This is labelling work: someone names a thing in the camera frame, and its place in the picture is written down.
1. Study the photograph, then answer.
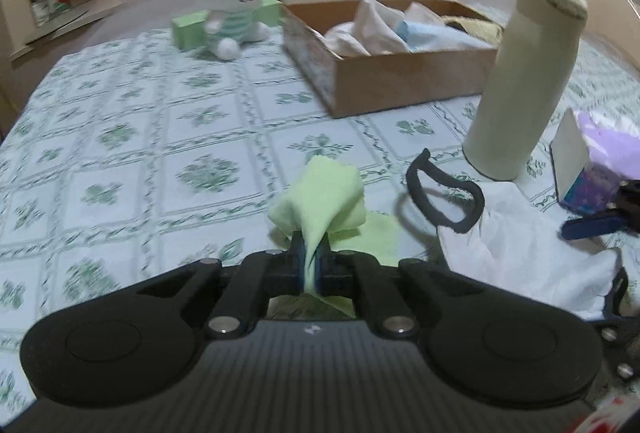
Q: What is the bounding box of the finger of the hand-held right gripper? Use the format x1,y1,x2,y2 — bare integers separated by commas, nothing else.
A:
601,266,630,319
561,180,640,242

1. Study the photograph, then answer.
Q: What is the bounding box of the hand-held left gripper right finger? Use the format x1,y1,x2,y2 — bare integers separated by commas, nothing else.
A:
314,235,493,340

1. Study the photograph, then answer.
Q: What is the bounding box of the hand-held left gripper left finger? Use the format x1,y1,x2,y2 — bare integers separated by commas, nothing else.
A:
132,233,307,340

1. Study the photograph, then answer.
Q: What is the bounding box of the white cloth with black strap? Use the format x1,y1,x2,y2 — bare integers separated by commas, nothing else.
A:
405,148,628,321

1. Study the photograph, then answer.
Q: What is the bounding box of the light green cloth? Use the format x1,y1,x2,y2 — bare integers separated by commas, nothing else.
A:
267,156,401,320

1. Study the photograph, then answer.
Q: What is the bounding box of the brown cardboard box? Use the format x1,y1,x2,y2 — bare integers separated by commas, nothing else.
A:
280,0,503,118

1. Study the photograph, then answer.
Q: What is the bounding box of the cream fuzzy towel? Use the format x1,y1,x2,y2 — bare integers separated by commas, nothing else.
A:
440,15,503,46

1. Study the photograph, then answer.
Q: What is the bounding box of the blue face mask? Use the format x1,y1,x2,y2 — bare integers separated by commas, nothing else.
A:
395,20,488,54

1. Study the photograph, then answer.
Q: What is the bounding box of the red patterned clothing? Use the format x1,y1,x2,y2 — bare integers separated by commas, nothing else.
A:
575,395,628,433

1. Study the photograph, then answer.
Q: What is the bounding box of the purple tissue pack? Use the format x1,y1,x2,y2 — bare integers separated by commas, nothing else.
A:
550,108,640,216

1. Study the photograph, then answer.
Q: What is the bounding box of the cream thermos bottle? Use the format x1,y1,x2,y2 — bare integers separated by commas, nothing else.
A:
461,0,588,182

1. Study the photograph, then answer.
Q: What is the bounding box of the green floral tablecloth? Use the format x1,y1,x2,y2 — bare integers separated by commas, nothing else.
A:
0,25,640,419

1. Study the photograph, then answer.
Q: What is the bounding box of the small green box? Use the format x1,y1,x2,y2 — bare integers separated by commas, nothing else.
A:
171,0,283,50

